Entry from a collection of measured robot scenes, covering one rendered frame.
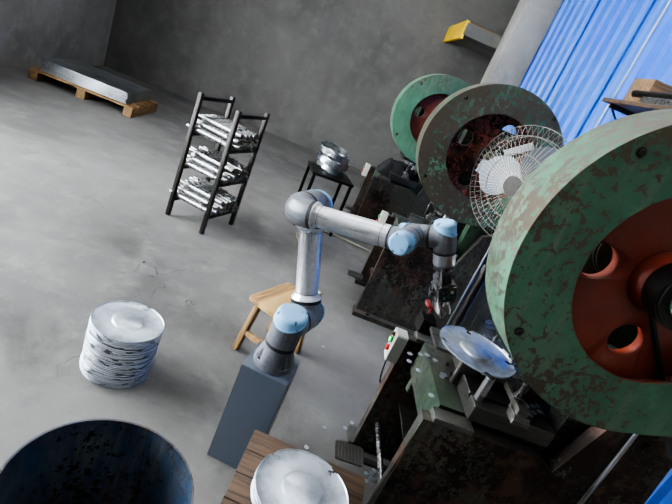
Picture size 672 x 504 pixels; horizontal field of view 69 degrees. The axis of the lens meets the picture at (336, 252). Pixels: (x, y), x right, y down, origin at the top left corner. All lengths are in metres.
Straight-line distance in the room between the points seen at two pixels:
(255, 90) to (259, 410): 6.86
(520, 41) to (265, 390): 5.71
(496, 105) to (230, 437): 2.17
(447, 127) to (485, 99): 0.25
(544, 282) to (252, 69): 7.37
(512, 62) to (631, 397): 5.61
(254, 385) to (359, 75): 6.77
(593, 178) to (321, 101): 7.15
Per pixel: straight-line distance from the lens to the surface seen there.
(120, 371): 2.20
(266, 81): 8.25
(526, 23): 6.81
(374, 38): 8.14
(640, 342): 1.54
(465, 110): 2.92
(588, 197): 1.21
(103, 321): 2.20
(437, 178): 2.96
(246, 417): 1.91
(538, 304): 1.27
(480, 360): 1.81
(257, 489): 1.53
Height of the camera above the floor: 1.52
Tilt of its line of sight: 20 degrees down
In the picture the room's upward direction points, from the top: 23 degrees clockwise
